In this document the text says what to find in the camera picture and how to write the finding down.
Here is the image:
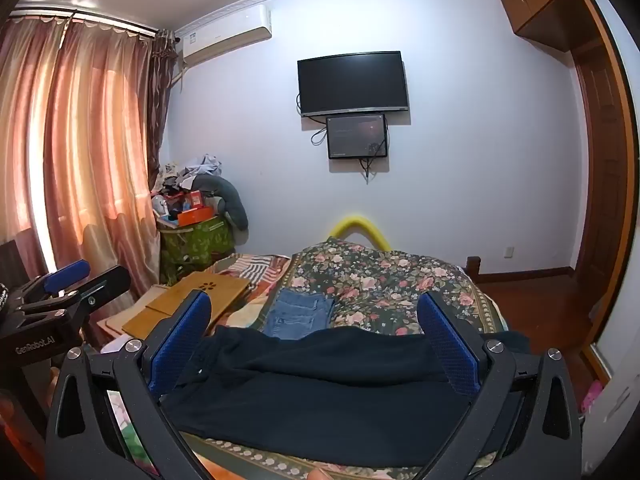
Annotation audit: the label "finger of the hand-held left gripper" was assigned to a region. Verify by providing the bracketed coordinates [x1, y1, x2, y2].
[42, 260, 92, 295]
[62, 266, 132, 311]

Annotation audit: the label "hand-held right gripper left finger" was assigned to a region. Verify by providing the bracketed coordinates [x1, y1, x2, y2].
[44, 290, 213, 480]

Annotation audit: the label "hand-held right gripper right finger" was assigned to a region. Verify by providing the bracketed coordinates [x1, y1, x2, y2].
[417, 291, 583, 480]

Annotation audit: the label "dark pants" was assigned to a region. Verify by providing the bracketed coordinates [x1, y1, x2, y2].
[162, 325, 531, 453]

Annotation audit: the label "cardboard sheet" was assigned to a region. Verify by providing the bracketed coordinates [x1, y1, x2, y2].
[96, 284, 173, 343]

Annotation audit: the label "wooden lap desk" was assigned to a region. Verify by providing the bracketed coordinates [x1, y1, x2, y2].
[121, 272, 250, 338]

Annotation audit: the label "colourful bed sheet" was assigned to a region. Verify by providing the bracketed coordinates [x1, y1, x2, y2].
[210, 254, 292, 333]

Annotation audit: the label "floral blanket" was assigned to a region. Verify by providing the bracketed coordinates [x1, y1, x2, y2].
[175, 237, 508, 480]

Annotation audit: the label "green patterned bag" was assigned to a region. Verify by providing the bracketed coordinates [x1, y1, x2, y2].
[159, 215, 236, 286]

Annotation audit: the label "striped cloth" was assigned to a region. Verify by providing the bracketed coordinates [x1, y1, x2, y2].
[235, 255, 273, 281]

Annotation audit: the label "orange box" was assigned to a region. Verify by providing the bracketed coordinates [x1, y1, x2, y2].
[177, 207, 213, 227]

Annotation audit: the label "red box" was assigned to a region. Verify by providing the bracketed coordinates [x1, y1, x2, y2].
[165, 191, 203, 212]

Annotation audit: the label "folded blue jeans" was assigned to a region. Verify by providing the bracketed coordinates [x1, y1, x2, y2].
[262, 290, 335, 338]

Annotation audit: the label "pile of clothes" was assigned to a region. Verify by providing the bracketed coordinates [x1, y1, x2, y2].
[150, 154, 223, 196]

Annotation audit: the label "pink curtain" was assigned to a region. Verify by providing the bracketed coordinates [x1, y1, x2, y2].
[0, 12, 161, 306]

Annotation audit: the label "yellow foam tube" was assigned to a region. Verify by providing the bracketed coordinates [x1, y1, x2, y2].
[328, 216, 388, 251]

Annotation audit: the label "grey plush pillow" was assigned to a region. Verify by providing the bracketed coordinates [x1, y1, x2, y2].
[192, 174, 249, 231]

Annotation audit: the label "pink cloth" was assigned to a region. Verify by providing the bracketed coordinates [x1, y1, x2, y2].
[580, 380, 604, 414]

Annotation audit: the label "white wardrobe door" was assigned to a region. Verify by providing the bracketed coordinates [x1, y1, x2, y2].
[582, 340, 640, 480]

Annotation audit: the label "brown curtain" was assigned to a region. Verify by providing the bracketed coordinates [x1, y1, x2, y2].
[147, 30, 181, 196]

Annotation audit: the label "wooden door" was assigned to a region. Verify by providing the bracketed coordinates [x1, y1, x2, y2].
[570, 35, 632, 346]

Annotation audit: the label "small black monitor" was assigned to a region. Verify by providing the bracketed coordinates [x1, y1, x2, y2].
[326, 114, 390, 161]

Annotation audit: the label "white air conditioner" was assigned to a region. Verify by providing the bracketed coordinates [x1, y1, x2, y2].
[180, 4, 273, 68]

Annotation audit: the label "wooden overhead cabinet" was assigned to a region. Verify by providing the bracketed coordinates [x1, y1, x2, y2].
[497, 0, 601, 53]

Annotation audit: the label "black wall television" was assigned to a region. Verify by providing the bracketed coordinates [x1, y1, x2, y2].
[297, 51, 411, 118]

